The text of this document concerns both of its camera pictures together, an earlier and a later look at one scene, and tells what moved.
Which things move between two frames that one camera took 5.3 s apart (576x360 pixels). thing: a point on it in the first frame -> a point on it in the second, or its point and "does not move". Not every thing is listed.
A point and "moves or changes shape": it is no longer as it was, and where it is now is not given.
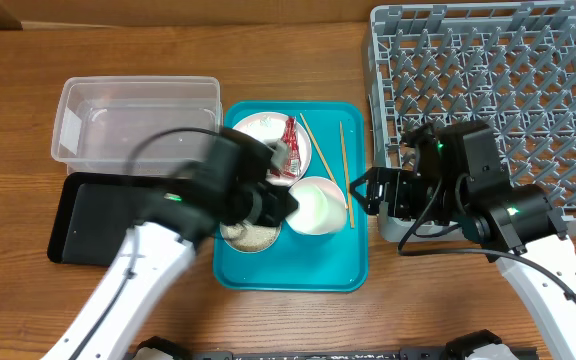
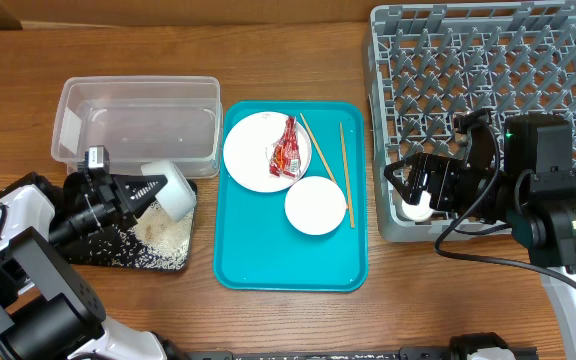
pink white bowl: x=321 y=206 does not move
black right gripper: x=398 y=180 -> x=439 y=178
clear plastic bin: x=100 y=118 does not move
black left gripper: x=283 y=201 -> x=109 y=192
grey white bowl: x=250 y=237 moves or changes shape
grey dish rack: x=536 y=72 does not move
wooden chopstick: x=348 y=182 does not move
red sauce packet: x=294 y=157 does not move
